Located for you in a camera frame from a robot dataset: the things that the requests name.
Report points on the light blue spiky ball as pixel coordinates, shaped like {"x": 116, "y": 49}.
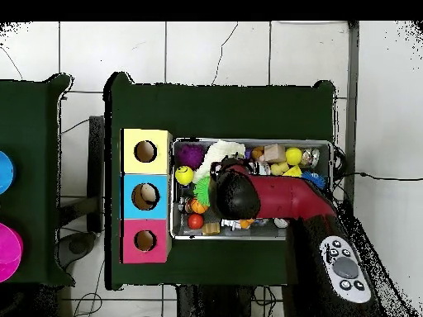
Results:
{"x": 314, "y": 178}

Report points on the yellow smiley ball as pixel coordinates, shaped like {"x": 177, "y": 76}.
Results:
{"x": 184, "y": 175}

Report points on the small orange basketball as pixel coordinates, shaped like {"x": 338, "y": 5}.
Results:
{"x": 198, "y": 206}

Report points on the silver mesh bin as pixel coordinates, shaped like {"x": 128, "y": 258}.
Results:
{"x": 185, "y": 231}

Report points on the purple knobbly ball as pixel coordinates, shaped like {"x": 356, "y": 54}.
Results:
{"x": 190, "y": 156}

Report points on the ridged wooden block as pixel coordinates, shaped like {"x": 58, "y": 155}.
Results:
{"x": 211, "y": 228}

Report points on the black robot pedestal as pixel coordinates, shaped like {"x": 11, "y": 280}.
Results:
{"x": 214, "y": 303}

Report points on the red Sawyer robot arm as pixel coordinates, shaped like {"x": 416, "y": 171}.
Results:
{"x": 281, "y": 201}

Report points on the plain yellow ball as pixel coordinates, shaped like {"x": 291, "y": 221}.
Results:
{"x": 294, "y": 156}

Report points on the cream white cloth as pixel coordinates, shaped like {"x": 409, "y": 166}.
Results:
{"x": 221, "y": 152}

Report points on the blue round lid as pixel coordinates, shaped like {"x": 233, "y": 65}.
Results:
{"x": 6, "y": 173}

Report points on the red-orange ball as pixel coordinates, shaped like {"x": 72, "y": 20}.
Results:
{"x": 195, "y": 221}

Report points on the pink round lid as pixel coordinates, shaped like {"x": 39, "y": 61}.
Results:
{"x": 10, "y": 251}

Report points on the dark green table cloth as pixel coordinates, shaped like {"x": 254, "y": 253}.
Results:
{"x": 29, "y": 148}
{"x": 218, "y": 112}

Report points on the wooden box with three holes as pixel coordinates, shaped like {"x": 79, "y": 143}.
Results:
{"x": 158, "y": 204}

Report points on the plain wooden block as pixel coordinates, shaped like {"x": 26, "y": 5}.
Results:
{"x": 274, "y": 153}

